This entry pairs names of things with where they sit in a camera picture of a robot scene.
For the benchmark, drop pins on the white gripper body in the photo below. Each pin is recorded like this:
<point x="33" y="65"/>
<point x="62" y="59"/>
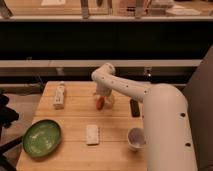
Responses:
<point x="103" y="90"/>

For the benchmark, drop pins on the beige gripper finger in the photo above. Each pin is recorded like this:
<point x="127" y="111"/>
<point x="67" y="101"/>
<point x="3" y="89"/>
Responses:
<point x="109" y="101"/>

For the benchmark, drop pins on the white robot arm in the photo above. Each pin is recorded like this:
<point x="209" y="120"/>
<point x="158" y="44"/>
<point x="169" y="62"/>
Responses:
<point x="166" y="122"/>

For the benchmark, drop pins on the white sponge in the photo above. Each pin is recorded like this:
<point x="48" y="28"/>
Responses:
<point x="92" y="135"/>

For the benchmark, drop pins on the black remote control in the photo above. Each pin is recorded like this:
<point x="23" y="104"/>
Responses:
<point x="135" y="111"/>

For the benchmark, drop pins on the white paper cup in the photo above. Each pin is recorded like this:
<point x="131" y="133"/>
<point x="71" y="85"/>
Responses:
<point x="135" y="138"/>

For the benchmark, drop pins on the white bottle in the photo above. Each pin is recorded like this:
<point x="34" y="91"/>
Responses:
<point x="58" y="102"/>

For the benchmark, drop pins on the green bowl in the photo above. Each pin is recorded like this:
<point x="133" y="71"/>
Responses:
<point x="42" y="138"/>

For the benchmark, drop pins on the black office chair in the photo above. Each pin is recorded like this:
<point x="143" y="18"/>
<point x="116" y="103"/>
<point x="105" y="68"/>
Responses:
<point x="7" y="116"/>

